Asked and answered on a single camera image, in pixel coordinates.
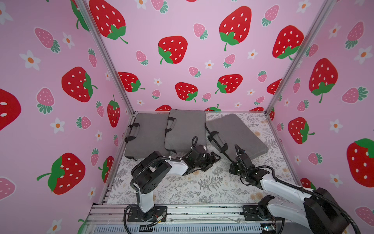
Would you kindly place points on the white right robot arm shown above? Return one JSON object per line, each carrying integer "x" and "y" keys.
{"x": 314, "y": 209}

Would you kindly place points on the aluminium frame post right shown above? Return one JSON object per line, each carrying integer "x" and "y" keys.
{"x": 318, "y": 22}

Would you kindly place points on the grey laptop bag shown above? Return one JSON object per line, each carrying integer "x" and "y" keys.
{"x": 182, "y": 127}
{"x": 225, "y": 132}
{"x": 146, "y": 135}

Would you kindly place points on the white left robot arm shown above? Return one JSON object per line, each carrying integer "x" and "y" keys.
{"x": 150, "y": 172}

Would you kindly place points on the aluminium frame post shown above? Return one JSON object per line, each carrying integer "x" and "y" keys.
{"x": 318, "y": 22}
{"x": 84, "y": 8}

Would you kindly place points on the aluminium frame post left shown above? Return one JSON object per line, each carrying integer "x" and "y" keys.
{"x": 84, "y": 8}

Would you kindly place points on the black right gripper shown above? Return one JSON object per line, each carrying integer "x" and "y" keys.
{"x": 239, "y": 163}

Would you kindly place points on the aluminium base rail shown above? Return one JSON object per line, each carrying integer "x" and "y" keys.
{"x": 187, "y": 219}

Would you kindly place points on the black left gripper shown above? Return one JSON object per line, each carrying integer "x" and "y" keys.
{"x": 210, "y": 163}

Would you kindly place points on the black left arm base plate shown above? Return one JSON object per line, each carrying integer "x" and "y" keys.
{"x": 157, "y": 213}

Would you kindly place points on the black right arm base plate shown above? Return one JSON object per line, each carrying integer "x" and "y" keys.
{"x": 256, "y": 213}

